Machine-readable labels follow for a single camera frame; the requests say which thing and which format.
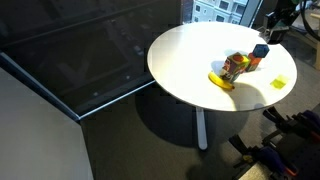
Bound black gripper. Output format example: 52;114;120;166
263;9;293;34

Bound blue block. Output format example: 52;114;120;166
252;43;270;60

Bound orange block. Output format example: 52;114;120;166
245;55;263;73

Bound green block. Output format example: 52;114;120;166
242;54;252;67

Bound grey cabinet top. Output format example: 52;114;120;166
0;66;95;180

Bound white window mullion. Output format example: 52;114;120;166
239;0;264;28

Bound grey chair wooden legs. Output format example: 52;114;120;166
289;13;320;46

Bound yellow-green sticky note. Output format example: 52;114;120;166
269;74;290;90

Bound yellow banana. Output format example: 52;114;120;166
208;71;236;92

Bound black clamp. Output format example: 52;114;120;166
262;106;294;132
228;133;258;158

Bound white table leg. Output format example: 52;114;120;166
195;106;209;151

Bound black perforated mounting board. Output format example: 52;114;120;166
289;133;320;180

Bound black cable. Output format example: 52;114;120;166
299;0;320;43

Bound blue handled clamp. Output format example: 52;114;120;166
256;145;299;179

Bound metal window sill rail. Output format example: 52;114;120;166
0;50;157;122

